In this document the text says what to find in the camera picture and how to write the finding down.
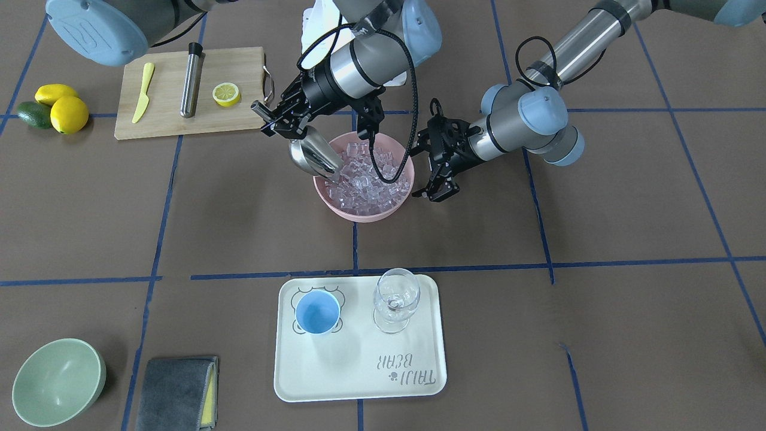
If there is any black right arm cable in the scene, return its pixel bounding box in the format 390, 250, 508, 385
296, 23, 418, 184

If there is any cream serving tray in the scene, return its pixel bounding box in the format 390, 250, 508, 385
273, 275, 448, 403

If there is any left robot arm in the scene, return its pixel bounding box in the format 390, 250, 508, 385
411, 1, 765, 202

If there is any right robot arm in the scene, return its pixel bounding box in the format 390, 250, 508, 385
45, 1, 442, 138

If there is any yellow lemon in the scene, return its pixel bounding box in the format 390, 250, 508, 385
50, 96, 90, 135
35, 83, 79, 107

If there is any yellow plastic knife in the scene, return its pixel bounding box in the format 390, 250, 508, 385
132, 62, 156, 125

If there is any green bowl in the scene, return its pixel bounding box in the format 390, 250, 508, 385
12, 338, 107, 427

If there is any metal ice scoop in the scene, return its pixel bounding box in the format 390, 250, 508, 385
289, 126, 344, 184

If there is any clear wine glass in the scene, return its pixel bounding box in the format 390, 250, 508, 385
373, 268, 421, 335

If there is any pink bowl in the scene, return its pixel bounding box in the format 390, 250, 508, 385
314, 133, 415, 223

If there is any blue cup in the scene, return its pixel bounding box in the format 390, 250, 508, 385
294, 290, 341, 335

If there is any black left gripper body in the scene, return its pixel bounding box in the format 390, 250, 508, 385
419, 115, 486, 177

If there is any yellow lemon front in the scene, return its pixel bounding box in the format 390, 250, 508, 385
50, 96, 90, 135

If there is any steel cylinder muddler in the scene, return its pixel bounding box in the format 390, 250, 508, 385
180, 42, 203, 119

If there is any lemon half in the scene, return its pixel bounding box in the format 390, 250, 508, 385
212, 82, 241, 107

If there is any grey folded cloth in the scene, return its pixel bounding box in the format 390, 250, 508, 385
136, 356, 220, 430

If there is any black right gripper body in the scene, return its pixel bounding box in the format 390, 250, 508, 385
251, 65, 343, 138

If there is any wooden cutting board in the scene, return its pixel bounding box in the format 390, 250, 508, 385
114, 47, 265, 140

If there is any pile of clear ice cubes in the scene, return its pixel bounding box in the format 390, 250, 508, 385
320, 140, 412, 217

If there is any yellow lemon back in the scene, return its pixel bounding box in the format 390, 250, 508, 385
35, 83, 79, 107

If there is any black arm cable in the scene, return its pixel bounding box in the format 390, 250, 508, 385
296, 23, 418, 184
429, 36, 605, 117

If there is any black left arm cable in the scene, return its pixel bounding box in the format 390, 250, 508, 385
429, 36, 605, 117

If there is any green avocado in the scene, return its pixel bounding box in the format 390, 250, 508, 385
17, 101, 53, 130

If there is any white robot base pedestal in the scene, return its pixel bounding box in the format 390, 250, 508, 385
300, 1, 343, 52

